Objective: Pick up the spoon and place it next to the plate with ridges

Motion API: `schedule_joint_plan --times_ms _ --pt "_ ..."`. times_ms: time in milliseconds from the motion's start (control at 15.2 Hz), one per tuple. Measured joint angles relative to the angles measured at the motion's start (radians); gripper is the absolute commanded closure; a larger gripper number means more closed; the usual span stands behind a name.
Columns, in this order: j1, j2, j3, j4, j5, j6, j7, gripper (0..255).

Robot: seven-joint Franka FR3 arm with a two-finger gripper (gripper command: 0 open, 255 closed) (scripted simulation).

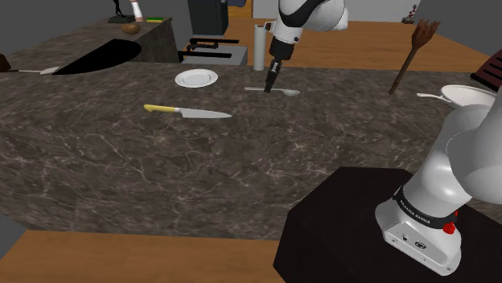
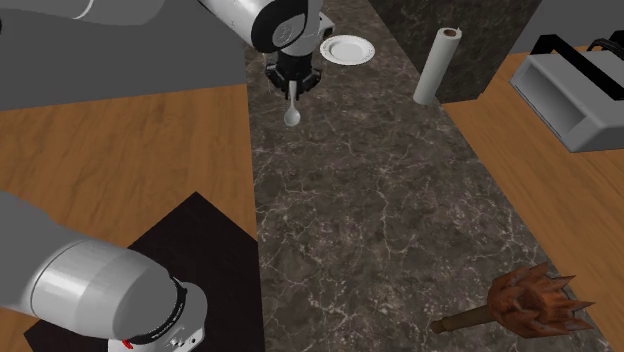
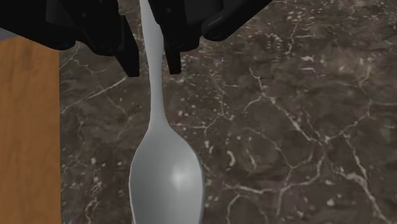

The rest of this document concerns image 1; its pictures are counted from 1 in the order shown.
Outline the silver spoon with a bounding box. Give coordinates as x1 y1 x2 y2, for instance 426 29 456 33
244 86 302 97

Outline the white paper towel roll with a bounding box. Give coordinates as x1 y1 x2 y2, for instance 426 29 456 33
253 24 266 72

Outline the grey unit with black bars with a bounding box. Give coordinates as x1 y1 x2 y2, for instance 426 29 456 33
178 37 249 67

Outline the dark tall cabinet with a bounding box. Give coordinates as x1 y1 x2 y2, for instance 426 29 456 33
187 0 230 37

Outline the white plate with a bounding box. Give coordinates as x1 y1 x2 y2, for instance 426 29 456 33
174 68 219 88

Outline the brown wooden fork spatula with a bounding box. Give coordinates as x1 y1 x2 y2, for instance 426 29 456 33
388 19 442 96

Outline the small red ornament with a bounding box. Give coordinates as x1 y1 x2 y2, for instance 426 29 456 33
401 4 419 25

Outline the white and pink grinder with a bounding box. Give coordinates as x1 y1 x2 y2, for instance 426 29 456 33
130 0 145 23

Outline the brown potato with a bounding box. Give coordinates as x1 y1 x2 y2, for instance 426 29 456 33
120 23 142 36

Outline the white spoon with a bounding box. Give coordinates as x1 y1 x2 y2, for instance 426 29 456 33
416 92 449 104

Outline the black figure statue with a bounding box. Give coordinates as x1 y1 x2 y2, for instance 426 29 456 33
107 0 137 24

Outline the black robot stand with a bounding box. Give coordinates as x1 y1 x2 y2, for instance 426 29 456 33
273 166 502 283

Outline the dark red slatted rack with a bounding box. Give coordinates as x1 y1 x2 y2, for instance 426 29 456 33
470 48 502 93

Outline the white spatula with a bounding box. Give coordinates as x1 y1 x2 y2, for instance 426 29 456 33
7 66 61 76

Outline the yellow-handled kitchen knife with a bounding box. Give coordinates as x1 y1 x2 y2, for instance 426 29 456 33
142 104 233 119

